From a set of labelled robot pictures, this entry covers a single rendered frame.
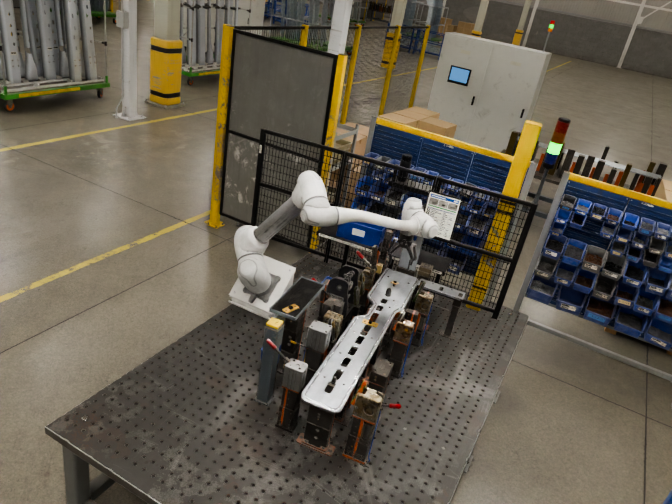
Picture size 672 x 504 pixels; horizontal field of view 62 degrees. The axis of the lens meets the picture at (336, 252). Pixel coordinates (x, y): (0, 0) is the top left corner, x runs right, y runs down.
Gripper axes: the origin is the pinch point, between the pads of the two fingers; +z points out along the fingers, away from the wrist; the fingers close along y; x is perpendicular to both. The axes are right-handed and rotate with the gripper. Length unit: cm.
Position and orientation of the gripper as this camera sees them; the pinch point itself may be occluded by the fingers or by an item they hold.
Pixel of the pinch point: (399, 264)
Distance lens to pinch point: 328.1
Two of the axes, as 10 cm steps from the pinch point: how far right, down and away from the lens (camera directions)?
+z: -1.5, 8.8, 4.5
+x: 3.6, -3.7, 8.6
